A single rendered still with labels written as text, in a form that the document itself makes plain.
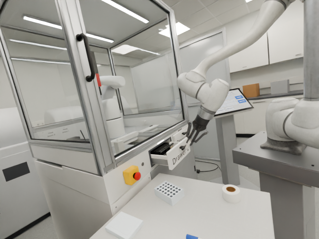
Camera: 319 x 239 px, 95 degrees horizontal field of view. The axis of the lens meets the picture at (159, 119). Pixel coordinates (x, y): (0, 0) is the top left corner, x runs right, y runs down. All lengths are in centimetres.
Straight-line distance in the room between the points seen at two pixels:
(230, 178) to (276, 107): 127
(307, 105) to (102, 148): 87
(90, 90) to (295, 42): 386
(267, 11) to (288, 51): 316
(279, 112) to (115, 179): 88
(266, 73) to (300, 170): 362
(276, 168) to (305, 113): 30
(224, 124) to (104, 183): 141
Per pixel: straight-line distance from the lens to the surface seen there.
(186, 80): 84
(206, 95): 78
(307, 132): 84
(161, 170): 107
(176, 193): 76
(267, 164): 97
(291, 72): 440
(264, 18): 92
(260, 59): 406
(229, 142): 189
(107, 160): 73
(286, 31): 413
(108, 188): 77
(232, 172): 204
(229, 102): 180
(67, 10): 79
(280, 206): 119
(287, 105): 97
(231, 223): 69
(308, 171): 92
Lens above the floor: 124
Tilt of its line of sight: 8 degrees down
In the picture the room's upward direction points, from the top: 10 degrees counter-clockwise
